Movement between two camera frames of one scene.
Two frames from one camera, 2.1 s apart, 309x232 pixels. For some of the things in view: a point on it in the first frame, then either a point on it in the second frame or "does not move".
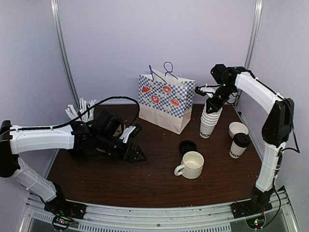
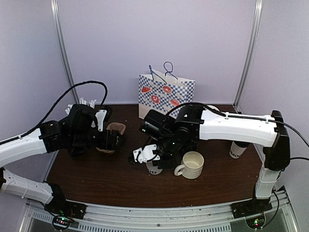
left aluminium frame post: [65, 53] does not move
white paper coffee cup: [236, 151] does not move
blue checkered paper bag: [165, 101] does not move
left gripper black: [133, 154] → [111, 145]
